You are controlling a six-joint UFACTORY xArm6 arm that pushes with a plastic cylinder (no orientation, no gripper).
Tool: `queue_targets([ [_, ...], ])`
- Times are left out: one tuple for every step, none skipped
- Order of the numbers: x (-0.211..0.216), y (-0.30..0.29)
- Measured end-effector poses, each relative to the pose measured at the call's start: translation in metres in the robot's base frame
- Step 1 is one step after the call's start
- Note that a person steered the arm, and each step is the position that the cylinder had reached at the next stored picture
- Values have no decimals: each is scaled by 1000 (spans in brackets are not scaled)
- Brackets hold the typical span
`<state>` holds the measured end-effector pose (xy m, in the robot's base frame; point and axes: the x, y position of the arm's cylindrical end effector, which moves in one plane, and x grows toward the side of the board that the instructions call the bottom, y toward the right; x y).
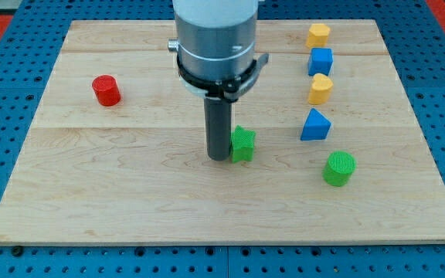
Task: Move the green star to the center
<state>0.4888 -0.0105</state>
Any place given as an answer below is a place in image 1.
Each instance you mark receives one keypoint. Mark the red cylinder block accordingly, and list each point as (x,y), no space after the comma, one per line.
(106,90)

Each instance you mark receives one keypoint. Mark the green cylinder block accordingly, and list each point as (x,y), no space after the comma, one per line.
(338,169)

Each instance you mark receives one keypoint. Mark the yellow hexagon block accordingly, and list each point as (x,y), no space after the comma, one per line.
(317,35)

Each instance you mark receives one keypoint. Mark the blue cube block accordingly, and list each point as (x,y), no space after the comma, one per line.
(320,61)

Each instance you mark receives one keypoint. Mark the blue triangle block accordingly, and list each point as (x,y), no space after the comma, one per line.
(316,126)

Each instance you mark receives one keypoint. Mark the green star block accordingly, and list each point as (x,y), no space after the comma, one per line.
(242,141)

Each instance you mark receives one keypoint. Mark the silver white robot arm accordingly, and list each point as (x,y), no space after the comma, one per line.
(215,58)

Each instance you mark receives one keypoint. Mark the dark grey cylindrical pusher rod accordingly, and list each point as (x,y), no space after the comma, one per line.
(218,128)

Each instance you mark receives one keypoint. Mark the yellow heart block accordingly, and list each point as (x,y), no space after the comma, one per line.
(320,90)

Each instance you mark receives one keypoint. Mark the light wooden board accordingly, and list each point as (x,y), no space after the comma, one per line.
(137,173)

